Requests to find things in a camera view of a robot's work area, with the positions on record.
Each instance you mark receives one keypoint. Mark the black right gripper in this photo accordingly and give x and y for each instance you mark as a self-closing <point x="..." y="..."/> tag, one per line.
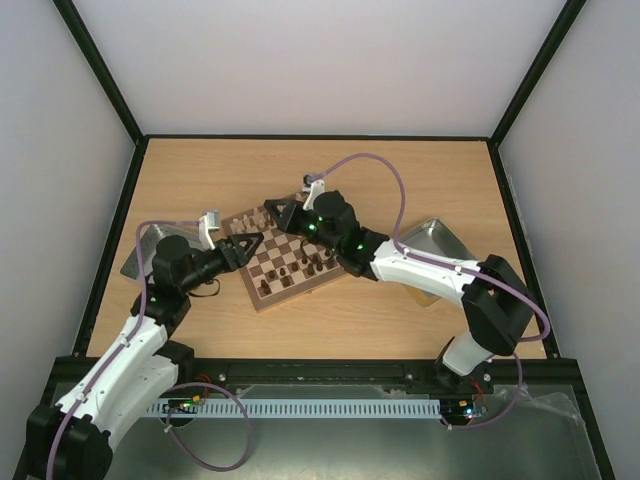
<point x="292" y="217"/>

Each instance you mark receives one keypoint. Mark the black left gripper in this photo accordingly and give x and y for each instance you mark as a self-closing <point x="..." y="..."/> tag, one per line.
<point x="240" y="258"/>

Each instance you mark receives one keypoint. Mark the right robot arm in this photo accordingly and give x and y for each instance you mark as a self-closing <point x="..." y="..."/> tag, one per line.
<point x="491" y="294"/>

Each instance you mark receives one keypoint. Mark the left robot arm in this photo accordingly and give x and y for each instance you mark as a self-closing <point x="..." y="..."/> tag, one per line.
<point x="76" y="438"/>

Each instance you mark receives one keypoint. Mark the wooden chess board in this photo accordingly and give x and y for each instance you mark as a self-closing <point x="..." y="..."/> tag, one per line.
<point x="285" y="255"/>

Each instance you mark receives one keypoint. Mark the dark rook near corner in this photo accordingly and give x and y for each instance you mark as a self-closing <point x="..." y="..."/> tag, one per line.
<point x="263" y="289"/>

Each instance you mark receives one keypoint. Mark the left metal tray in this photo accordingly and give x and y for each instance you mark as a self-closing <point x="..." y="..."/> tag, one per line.
<point x="148" y="241"/>

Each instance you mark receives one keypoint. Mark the right metal tin tray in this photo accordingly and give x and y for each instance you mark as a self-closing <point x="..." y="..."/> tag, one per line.
<point x="434" y="237"/>

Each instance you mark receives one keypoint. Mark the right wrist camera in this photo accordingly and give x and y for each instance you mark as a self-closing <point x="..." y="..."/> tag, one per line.
<point x="313" y="186"/>

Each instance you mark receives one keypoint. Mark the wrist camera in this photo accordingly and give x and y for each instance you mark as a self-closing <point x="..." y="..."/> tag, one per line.
<point x="313" y="186"/>
<point x="208" y="223"/>

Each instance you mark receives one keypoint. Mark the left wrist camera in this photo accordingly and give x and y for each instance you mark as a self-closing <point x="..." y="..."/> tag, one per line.
<point x="208" y="223"/>

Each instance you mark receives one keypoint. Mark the light blue slotted cable duct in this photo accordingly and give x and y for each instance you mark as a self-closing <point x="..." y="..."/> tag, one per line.
<point x="314" y="409"/>

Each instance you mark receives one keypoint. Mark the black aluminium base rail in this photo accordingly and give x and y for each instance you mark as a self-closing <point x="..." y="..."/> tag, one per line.
<point x="412" y="376"/>

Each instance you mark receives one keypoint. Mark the black enclosure frame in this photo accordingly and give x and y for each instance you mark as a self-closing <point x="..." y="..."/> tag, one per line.
<point x="559" y="30"/>

